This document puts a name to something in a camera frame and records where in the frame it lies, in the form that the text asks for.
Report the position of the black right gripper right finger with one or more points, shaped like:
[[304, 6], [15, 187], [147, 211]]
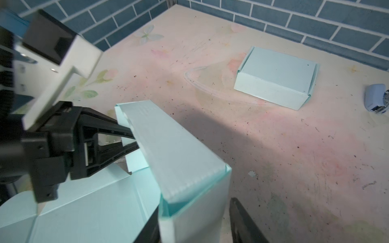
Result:
[[244, 229]]

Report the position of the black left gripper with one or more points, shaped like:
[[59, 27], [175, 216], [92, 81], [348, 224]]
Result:
[[55, 148]]

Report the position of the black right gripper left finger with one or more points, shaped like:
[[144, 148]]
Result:
[[150, 232]]

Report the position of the light blue box stack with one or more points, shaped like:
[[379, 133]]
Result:
[[177, 183]]

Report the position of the light blue paper box sheet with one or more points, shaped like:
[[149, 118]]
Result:
[[278, 78]]

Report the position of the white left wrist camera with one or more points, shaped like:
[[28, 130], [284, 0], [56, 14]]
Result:
[[38, 58]]

